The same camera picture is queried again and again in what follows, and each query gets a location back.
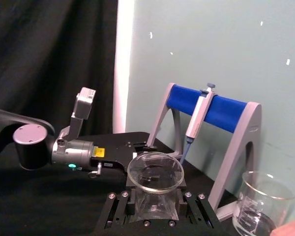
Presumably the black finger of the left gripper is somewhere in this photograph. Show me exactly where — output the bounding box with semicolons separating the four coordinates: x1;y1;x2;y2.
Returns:
140;172;163;184
133;141;160;152

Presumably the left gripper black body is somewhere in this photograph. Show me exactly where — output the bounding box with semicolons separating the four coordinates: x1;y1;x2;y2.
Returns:
89;138;139;176

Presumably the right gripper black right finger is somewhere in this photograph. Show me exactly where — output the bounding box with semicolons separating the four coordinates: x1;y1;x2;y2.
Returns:
174;182;222;230

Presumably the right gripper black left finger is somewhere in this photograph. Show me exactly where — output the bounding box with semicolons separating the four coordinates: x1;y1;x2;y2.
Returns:
94;182;139;232

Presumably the small clear glass beaker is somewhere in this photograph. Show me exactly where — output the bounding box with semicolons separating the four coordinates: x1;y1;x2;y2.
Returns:
126;151;185;221

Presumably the white pipette with blue tip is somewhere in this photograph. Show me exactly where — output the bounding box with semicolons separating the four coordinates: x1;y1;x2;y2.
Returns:
178;82;217;166

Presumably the large clear glass beaker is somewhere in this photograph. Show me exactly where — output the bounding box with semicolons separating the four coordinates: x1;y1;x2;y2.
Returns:
232;171;295;236

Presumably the black table cloth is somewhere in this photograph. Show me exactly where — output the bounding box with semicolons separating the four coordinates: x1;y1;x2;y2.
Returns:
0;131;295;236

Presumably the grey pipette stand blue bar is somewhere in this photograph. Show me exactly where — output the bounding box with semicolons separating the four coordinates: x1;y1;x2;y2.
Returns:
146;82;263;221

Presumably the black curtain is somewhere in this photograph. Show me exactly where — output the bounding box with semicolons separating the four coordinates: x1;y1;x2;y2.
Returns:
0;0;119;135

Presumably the thin cable with silver plug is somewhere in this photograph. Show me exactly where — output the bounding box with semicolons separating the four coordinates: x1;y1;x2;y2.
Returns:
87;163;102;178

